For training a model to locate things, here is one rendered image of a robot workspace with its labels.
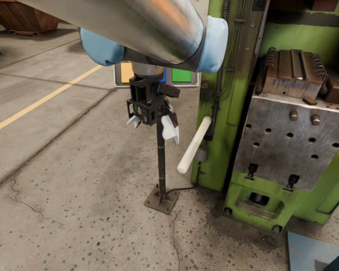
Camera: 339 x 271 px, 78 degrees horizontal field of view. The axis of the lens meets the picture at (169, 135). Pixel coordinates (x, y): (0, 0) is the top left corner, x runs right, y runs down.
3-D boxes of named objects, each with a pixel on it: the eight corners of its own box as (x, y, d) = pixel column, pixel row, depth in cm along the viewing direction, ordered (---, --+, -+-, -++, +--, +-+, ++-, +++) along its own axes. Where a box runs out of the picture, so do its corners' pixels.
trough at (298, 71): (308, 81, 81) (309, 78, 80) (292, 79, 83) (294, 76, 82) (301, 52, 112) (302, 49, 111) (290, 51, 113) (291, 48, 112)
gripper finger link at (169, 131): (167, 154, 56) (149, 124, 53) (178, 142, 60) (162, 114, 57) (176, 151, 54) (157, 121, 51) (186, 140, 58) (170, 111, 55)
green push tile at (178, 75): (191, 81, 83) (191, 62, 82) (172, 82, 83) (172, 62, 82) (190, 82, 85) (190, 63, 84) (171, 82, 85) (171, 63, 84)
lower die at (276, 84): (314, 100, 84) (324, 80, 79) (261, 91, 90) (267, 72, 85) (306, 66, 114) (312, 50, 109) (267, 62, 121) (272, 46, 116)
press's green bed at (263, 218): (279, 239, 131) (310, 192, 103) (220, 216, 143) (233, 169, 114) (280, 176, 171) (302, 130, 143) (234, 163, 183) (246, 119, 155)
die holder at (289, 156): (310, 192, 102) (362, 115, 75) (232, 170, 114) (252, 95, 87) (303, 130, 143) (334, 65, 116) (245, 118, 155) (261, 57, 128)
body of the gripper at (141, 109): (128, 120, 55) (121, 75, 47) (148, 106, 60) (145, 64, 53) (152, 129, 51) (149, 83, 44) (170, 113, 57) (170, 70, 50)
